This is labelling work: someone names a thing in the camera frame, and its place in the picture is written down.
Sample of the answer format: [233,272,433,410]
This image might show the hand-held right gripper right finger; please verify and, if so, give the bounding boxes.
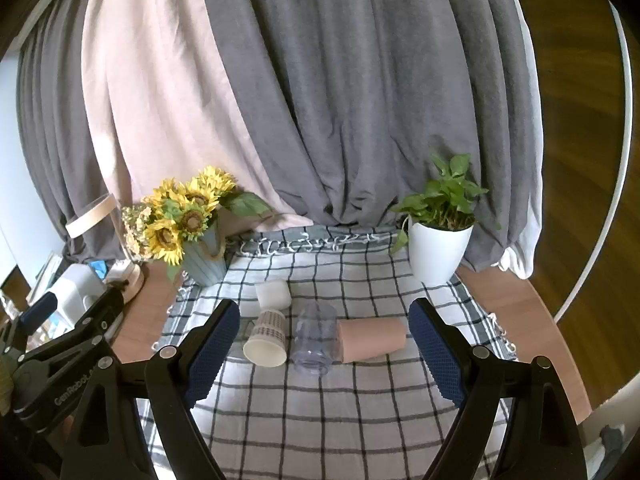
[408,297,587,480]

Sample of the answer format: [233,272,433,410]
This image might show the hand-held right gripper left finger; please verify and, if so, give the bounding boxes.
[62,299,242,480]

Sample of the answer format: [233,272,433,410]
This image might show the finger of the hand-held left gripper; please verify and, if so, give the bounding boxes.
[60,287,126,348]
[7,291,59,341]

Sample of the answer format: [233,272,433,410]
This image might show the patterned paper cup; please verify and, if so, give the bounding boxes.
[242,309,288,367]

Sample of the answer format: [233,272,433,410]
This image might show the pink paper cup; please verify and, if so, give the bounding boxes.
[337,316,407,364]

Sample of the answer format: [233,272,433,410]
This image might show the white paper cup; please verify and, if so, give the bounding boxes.
[255,281,292,310]

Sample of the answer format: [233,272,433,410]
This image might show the clear plastic cup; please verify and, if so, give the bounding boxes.
[291,301,338,378]

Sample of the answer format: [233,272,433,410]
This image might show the white plastic appliance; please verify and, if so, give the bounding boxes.
[46,262,108,322]

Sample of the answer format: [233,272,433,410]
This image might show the beige dried flowers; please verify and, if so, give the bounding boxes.
[121,203,157,264]

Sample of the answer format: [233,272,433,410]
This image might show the teal ribbed vase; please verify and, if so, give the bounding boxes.
[179,224,229,288]

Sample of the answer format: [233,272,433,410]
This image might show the white plant pot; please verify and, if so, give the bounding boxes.
[407,215,475,284]

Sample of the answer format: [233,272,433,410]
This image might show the sunflower bouquet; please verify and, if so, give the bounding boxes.
[142,166,274,267]

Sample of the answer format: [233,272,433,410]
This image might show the checked white cloth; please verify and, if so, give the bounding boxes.
[137,225,519,480]

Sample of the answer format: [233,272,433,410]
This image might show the green potted plant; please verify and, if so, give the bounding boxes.
[389,152,502,255]

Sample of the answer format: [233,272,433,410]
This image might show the grey curtain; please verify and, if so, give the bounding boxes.
[16,0,128,263]
[192,0,543,273]

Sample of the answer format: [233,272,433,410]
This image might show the white sheer curtain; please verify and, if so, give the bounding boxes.
[492,0,547,281]

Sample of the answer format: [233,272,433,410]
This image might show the pink curtain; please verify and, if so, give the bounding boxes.
[80,0,315,235]

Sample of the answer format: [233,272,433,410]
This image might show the wooden ring desk lamp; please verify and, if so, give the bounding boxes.
[65,192,147,307]

